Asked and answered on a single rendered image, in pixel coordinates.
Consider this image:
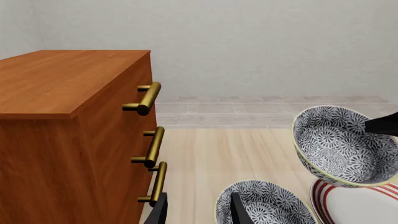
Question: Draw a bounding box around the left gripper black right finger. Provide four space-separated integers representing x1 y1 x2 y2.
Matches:
230 191 259 224

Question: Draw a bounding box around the red-brown wooden cabinet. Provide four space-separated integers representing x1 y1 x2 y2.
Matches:
0 49 169 224

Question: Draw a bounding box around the brass drawer handle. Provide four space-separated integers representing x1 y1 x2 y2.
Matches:
121 81 162 116
131 126 165 169
137 161 168 208

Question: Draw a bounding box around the white plate with red rings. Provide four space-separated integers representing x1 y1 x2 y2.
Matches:
310 177 398 224

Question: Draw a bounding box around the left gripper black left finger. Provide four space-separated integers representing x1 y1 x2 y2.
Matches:
145 192 169 224

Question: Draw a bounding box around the wooden cabinet drawer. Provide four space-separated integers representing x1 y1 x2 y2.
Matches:
81 121 163 183
77 52 158 134
86 162 169 224

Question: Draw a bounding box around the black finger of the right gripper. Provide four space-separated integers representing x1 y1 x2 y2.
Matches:
364 111 398 138

